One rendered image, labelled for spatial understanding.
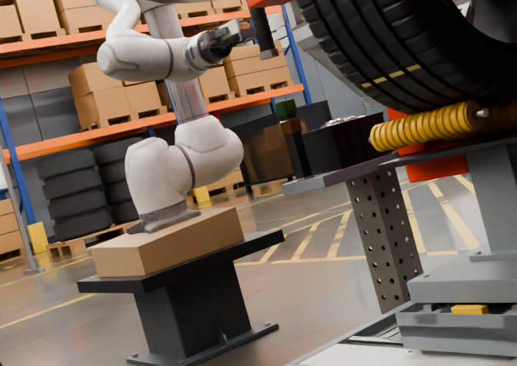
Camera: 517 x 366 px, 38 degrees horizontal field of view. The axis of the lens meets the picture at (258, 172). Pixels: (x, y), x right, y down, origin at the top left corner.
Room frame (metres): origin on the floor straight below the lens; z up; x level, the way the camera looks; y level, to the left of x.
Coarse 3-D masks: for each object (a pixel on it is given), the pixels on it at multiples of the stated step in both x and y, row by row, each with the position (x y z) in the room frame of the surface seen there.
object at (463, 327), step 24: (408, 312) 1.46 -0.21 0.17; (432, 312) 1.42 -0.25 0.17; (456, 312) 1.36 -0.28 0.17; (480, 312) 1.32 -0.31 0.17; (504, 312) 1.36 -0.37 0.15; (408, 336) 1.47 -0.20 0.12; (432, 336) 1.42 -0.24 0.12; (456, 336) 1.37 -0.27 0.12; (480, 336) 1.33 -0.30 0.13; (504, 336) 1.29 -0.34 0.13
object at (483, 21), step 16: (448, 0) 1.27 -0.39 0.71; (480, 0) 1.68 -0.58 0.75; (496, 0) 1.64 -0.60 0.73; (512, 0) 1.60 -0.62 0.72; (480, 16) 1.67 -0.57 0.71; (496, 16) 1.62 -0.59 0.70; (512, 16) 1.58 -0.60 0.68; (480, 32) 1.31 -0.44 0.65; (496, 32) 1.59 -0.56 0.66; (512, 32) 1.54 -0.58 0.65; (496, 48) 1.33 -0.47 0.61; (512, 48) 1.35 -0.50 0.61
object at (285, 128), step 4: (288, 120) 1.90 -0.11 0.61; (292, 120) 1.91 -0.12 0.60; (296, 120) 1.91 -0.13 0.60; (280, 124) 1.93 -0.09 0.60; (284, 124) 1.91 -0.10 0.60; (288, 124) 1.90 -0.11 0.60; (292, 124) 1.90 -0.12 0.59; (296, 124) 1.91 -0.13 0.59; (300, 124) 1.92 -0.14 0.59; (284, 128) 1.92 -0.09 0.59; (288, 128) 1.91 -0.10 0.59; (292, 128) 1.90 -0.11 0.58; (296, 128) 1.91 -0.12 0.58; (300, 128) 1.92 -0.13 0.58; (284, 132) 1.92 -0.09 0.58; (288, 132) 1.91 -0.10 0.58; (292, 132) 1.90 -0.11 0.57; (296, 132) 1.91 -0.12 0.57
